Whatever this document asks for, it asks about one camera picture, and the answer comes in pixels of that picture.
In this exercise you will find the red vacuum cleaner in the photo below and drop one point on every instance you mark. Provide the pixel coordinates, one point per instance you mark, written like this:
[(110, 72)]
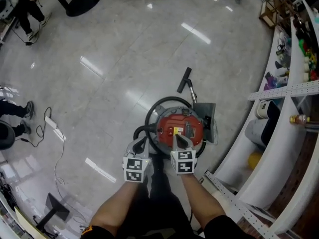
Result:
[(167, 123)]

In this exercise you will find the person's right forearm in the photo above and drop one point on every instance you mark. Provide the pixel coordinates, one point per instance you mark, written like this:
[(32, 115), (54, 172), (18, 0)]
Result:
[(199, 198)]

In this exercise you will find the black metal stand base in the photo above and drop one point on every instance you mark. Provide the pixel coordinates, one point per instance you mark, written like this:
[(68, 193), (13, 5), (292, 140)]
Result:
[(58, 209)]

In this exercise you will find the green toy pile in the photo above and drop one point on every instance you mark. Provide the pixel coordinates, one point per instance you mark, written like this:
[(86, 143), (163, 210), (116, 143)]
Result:
[(307, 56)]

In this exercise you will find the person's black trousers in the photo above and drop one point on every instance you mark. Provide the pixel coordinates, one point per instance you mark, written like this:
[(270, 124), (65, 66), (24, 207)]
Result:
[(162, 208)]

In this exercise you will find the amber drink bottle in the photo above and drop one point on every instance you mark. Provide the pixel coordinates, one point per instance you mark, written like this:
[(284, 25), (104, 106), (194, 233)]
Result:
[(299, 119)]

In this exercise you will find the white power strip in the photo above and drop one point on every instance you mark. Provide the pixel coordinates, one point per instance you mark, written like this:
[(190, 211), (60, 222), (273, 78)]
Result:
[(51, 122)]

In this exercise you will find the white metal shelving rack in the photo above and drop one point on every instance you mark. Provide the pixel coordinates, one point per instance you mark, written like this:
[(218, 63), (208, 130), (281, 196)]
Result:
[(279, 146)]

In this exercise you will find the round beige table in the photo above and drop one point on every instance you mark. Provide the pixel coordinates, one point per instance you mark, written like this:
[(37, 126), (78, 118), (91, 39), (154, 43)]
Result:
[(84, 1)]

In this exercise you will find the black bag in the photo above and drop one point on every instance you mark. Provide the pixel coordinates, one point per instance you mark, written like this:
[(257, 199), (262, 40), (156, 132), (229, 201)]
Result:
[(274, 118)]

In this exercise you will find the person's black shirt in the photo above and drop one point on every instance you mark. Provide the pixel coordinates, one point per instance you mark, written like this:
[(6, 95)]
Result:
[(224, 228)]

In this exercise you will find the grey flat panel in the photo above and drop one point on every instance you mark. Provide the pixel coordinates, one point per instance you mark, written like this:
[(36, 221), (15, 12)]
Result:
[(199, 111)]

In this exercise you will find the grey cylindrical bin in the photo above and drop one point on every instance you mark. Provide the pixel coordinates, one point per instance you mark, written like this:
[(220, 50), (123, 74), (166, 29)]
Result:
[(255, 132)]

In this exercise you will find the wooden stool cart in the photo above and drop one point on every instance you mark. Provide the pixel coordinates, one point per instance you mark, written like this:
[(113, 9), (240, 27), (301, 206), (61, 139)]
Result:
[(270, 11)]

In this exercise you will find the person's left forearm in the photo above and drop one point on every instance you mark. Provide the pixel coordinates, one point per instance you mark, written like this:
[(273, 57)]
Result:
[(117, 205)]

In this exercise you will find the purple cloth item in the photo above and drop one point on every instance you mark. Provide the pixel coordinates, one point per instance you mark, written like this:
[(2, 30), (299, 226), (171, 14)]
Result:
[(270, 81)]

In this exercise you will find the light wooden desk edge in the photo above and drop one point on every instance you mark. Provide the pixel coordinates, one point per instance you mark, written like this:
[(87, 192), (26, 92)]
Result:
[(25, 223)]

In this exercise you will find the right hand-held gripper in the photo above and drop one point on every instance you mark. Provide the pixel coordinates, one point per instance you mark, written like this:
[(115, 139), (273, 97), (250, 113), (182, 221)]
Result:
[(184, 162)]

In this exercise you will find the yellow round object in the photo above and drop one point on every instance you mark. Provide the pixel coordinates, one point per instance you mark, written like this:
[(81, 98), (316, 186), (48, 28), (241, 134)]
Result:
[(255, 160)]

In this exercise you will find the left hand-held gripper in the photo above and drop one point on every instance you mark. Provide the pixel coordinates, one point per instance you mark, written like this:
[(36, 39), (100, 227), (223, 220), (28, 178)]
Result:
[(135, 167)]

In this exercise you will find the black round stool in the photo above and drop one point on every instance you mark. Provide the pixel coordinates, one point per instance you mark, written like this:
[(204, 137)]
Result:
[(6, 136)]

